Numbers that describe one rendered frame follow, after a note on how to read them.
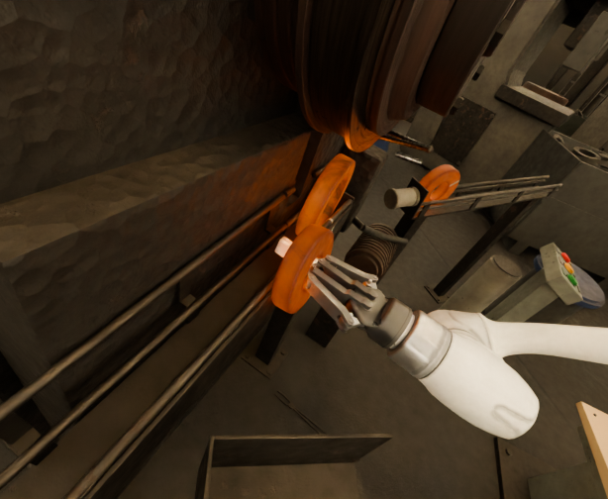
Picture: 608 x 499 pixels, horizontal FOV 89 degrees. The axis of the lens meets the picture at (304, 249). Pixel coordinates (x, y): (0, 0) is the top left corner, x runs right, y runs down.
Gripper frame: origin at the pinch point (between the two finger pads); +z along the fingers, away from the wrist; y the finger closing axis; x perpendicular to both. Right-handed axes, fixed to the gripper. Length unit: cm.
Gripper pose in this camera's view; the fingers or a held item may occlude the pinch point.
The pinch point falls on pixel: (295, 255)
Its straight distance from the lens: 51.6
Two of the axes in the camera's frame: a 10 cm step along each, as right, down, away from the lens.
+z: -8.1, -5.7, 1.5
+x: 3.5, -6.7, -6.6
